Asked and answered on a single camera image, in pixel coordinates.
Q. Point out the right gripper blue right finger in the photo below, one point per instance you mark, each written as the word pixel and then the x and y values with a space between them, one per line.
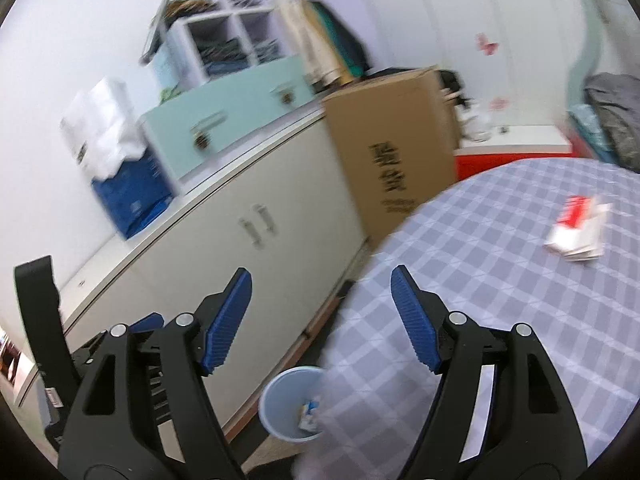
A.
pixel 421 314

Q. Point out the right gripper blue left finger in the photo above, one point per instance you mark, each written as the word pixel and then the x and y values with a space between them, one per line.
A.
pixel 220 318

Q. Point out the red white carton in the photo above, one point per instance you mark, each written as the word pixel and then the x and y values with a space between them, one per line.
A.
pixel 578 233

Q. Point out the blue snack wrapper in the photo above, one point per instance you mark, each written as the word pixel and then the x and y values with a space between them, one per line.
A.
pixel 308 418

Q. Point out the white blue trash bin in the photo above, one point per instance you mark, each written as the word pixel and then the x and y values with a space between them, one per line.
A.
pixel 281 399

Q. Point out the beige low cabinet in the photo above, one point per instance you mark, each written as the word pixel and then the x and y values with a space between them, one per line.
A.
pixel 284 213

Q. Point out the grey checked table cloth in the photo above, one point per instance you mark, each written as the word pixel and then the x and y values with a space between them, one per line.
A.
pixel 481 247

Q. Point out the large brown cardboard box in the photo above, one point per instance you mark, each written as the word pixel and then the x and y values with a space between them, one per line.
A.
pixel 394 137

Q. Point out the light blue drawer unit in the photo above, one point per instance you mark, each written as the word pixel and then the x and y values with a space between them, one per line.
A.
pixel 188 131

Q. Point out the red white bedside box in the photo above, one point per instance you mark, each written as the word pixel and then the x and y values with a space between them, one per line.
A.
pixel 519 142

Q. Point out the white plastic bag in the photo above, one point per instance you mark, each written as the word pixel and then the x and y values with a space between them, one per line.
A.
pixel 475 122

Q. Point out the blue white paper bag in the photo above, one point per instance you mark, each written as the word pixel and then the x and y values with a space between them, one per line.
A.
pixel 107 143

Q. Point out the hanging clothes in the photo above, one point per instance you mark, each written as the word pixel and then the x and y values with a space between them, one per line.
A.
pixel 331 53

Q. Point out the grey folded duvet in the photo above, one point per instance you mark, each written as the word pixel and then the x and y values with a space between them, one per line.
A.
pixel 615 98

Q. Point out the white shelf unit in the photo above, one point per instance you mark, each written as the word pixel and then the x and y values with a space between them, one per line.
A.
pixel 183 34

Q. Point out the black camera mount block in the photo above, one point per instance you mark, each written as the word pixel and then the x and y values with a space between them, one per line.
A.
pixel 39 300

